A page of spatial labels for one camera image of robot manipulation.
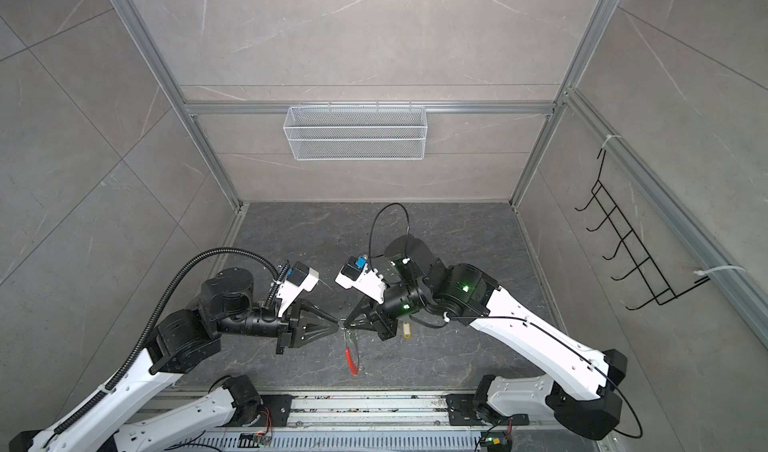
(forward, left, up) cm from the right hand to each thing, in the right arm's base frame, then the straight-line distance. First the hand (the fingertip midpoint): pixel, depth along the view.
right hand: (350, 320), depth 57 cm
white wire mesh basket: (+67, +4, -1) cm, 67 cm away
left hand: (-1, +2, +2) cm, 4 cm away
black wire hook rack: (+16, -64, -1) cm, 66 cm away
